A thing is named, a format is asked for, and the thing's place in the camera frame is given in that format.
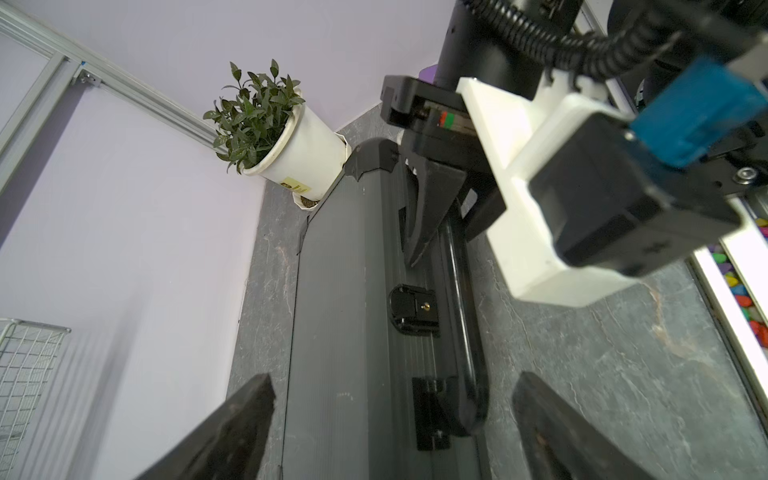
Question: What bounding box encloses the white wire wall shelf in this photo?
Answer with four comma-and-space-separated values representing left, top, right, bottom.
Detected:
1, 318, 71, 479

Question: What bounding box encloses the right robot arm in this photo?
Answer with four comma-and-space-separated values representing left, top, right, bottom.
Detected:
382, 1, 767, 277

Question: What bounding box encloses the aluminium front rail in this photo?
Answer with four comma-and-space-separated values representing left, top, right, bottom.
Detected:
689, 191, 767, 427

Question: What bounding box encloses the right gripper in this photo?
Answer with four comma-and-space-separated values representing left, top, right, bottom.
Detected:
380, 75, 506, 267

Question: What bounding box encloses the dark grey poker case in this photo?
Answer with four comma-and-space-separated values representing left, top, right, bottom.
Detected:
281, 138, 490, 479

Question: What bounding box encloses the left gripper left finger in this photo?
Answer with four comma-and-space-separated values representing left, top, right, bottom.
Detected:
139, 373, 275, 479

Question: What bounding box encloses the potted green plant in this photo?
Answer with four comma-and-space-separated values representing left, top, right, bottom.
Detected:
203, 61, 352, 211

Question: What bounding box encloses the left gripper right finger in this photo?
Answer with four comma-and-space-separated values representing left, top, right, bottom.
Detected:
512, 371, 652, 480

